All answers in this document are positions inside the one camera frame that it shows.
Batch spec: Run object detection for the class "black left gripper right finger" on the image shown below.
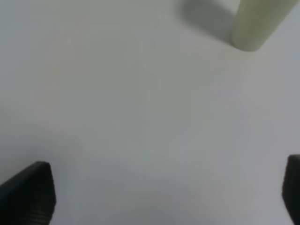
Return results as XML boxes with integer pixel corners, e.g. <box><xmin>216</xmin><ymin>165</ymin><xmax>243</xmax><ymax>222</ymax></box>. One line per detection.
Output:
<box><xmin>282</xmin><ymin>155</ymin><xmax>300</xmax><ymax>225</ymax></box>

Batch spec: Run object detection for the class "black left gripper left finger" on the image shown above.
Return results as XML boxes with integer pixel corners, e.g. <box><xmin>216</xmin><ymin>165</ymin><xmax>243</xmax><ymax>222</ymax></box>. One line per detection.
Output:
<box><xmin>0</xmin><ymin>161</ymin><xmax>57</xmax><ymax>225</ymax></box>

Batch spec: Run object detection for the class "pale green plastic cup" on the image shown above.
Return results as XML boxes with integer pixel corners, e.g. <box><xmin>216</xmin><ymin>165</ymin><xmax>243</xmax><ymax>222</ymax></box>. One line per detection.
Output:
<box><xmin>231</xmin><ymin>0</ymin><xmax>298</xmax><ymax>52</ymax></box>

